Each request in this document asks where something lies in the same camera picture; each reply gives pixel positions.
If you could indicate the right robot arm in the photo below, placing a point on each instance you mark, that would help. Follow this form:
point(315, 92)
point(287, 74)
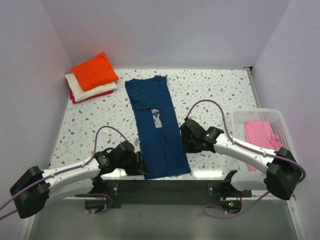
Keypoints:
point(276, 171)

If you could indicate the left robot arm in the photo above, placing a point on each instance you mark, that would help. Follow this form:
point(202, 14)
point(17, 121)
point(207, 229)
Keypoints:
point(37, 188)

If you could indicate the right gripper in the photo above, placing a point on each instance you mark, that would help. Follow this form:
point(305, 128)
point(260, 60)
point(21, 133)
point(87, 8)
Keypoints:
point(186, 148)

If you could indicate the pink t-shirt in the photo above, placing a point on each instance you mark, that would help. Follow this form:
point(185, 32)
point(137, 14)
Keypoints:
point(260, 133)

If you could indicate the blue mickey t-shirt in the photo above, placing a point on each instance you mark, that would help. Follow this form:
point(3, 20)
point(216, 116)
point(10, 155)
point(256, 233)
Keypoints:
point(157, 126)

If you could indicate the red folded t-shirt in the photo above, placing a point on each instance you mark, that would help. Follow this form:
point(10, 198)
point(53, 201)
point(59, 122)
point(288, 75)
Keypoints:
point(79, 99)

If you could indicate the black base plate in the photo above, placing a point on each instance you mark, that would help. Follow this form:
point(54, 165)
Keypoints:
point(116, 193)

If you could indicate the white plastic basket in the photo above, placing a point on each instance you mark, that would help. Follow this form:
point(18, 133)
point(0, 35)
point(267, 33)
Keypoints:
point(239, 117)

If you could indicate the orange folded t-shirt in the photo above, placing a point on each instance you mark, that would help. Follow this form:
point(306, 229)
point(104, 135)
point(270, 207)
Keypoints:
point(94, 72)

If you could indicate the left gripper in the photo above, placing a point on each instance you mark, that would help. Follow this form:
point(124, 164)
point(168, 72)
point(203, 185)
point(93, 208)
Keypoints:
point(139, 166)

